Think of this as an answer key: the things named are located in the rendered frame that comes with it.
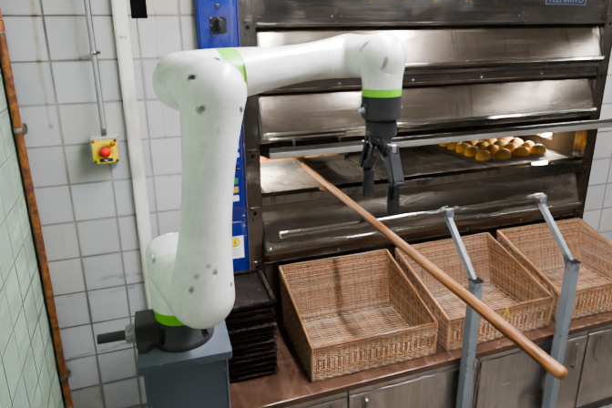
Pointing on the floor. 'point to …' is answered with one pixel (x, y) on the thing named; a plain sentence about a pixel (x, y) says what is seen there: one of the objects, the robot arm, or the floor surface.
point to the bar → (483, 285)
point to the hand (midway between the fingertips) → (380, 199)
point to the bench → (447, 376)
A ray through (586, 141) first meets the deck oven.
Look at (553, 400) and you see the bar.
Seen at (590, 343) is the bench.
